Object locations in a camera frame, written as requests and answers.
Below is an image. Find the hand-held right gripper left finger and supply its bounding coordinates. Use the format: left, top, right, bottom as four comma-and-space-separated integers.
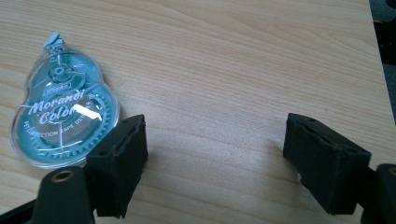
85, 114, 149, 219

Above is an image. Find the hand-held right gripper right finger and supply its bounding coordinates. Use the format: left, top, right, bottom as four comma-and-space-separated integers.
282, 112, 373, 217

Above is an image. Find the teal correction tape dispenser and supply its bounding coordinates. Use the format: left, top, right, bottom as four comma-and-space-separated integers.
8, 31, 120, 170

